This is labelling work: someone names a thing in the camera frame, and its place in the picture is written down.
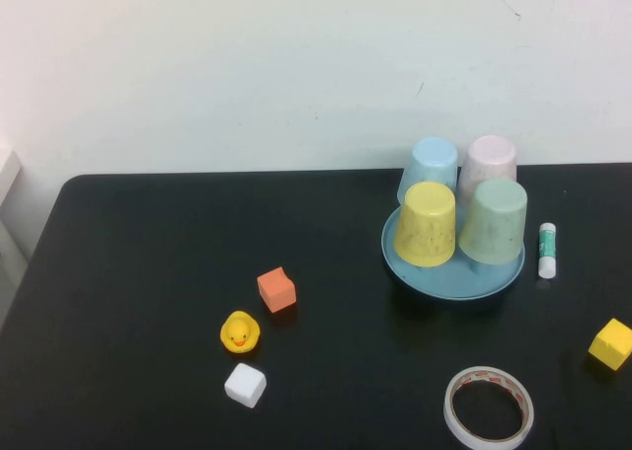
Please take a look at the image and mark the light green plastic cup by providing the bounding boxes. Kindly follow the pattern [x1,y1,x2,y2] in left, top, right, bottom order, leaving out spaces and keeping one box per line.
[457,177,529,266]

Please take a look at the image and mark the yellow plastic cup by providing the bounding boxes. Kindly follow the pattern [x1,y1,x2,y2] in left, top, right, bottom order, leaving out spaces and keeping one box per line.
[393,181,457,267]

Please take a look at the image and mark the light blue plastic cup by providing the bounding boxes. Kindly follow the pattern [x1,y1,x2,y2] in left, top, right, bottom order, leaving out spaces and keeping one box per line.
[396,136,459,207]

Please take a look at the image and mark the blue cup stand with pegs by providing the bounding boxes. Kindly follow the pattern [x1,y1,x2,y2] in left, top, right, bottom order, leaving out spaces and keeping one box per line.
[380,205,526,302]

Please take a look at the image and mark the light pink plastic cup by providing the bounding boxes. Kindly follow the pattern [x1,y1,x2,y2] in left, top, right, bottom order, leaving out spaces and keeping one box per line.
[457,134,518,209]

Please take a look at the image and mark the orange cube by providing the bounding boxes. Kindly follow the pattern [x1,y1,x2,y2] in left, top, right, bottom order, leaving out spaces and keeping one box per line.
[256,265,297,316]

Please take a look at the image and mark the yellow rubber duck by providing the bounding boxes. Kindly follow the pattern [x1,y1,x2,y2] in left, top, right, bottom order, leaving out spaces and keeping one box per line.
[219,310,262,356]

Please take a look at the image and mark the white cube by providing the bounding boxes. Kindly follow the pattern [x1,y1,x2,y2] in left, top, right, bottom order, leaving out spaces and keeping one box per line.
[223,362,268,410]

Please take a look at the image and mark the green and white glue stick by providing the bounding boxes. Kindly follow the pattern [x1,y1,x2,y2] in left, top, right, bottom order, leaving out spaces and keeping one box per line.
[537,222,560,279]

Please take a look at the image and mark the white tape roll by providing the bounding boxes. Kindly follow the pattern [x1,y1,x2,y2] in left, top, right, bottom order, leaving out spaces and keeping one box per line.
[442,365,535,450]

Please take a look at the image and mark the yellow cube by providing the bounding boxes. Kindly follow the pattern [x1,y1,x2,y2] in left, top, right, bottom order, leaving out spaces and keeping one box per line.
[587,318,632,372]

